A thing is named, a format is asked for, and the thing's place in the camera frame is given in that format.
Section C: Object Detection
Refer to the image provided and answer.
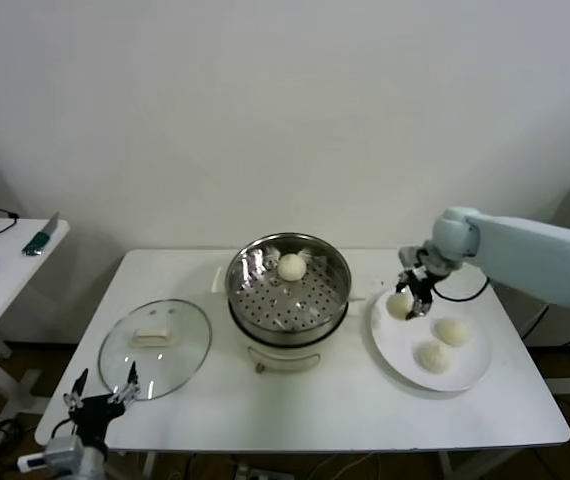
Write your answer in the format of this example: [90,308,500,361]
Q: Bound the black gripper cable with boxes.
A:
[49,418,74,441]
[432,279,491,304]

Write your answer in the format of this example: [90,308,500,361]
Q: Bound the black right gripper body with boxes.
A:
[404,264,436,301]

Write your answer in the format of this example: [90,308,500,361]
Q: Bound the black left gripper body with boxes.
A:
[67,394,129,442]

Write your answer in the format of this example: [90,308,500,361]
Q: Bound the white steamed baozi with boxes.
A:
[434,318,470,349]
[386,292,415,321]
[416,341,453,375]
[277,253,309,283]

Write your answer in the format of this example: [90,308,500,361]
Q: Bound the green handled knife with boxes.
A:
[23,212,61,257]

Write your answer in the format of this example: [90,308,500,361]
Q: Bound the round glass pot lid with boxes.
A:
[98,298,214,402]

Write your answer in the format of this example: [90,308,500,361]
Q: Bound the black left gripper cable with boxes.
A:
[49,418,74,441]

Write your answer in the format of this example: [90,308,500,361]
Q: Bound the floor power strip with cables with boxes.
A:
[0,418,24,451]

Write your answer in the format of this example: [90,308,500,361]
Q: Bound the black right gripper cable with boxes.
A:
[432,279,491,304]

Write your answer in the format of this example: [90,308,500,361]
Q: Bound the white electric cooking pot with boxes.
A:
[212,264,369,375]

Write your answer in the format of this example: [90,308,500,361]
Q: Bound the white side table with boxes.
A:
[0,218,72,416]

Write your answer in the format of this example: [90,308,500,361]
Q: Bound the stainless steel steamer basket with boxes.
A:
[225,232,354,337]

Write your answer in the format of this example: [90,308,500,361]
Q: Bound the round white plate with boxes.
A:
[364,287,494,393]

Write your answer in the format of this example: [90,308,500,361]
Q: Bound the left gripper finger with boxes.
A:
[107,361,142,404]
[62,369,89,409]

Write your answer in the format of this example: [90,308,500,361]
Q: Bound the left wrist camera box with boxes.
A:
[17,453,47,474]

